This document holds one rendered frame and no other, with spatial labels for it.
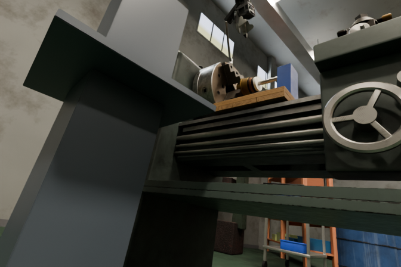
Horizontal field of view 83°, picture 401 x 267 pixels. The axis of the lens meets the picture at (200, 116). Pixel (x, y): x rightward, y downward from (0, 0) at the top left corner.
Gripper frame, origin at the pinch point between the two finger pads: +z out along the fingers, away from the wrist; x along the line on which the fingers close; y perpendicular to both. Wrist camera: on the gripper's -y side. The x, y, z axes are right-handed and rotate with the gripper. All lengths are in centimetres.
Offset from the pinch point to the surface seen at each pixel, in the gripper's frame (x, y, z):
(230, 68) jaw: -8.5, -3.2, 20.2
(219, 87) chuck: -13.2, -7.2, 30.2
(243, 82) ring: -7.7, 2.5, 28.9
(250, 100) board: -27, 16, 43
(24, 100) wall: -29, -327, -29
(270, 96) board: -27, 23, 44
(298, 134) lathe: -30, 31, 58
